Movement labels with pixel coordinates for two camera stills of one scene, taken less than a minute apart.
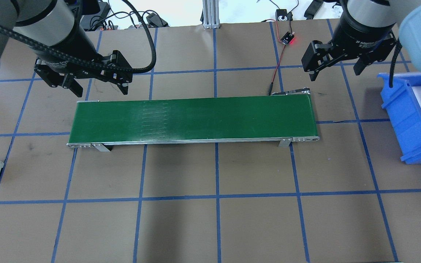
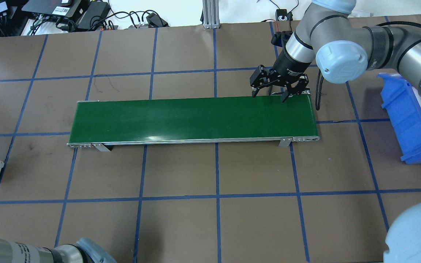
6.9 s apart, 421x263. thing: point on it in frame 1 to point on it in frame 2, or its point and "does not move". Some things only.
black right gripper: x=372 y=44 to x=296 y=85
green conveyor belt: x=283 y=118 does not move
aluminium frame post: x=211 y=14 does not move
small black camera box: x=281 y=15 does not move
